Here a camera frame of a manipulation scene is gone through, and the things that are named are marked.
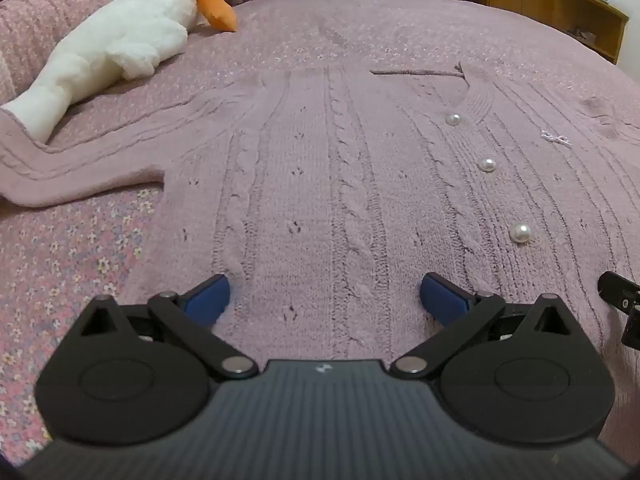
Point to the small clutter on shelf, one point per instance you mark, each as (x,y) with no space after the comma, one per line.
(582,35)

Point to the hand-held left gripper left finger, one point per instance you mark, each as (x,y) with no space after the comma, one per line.
(207,300)

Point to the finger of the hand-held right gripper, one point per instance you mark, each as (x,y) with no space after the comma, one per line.
(620,292)

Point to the pink floral bed sheet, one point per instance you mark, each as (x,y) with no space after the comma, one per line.
(350,25)

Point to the white plush goose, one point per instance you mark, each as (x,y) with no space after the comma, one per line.
(115,30)

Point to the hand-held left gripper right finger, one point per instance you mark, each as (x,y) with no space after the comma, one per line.
(442,300)

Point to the pink knit cardigan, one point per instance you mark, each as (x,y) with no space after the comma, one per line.
(320,185)

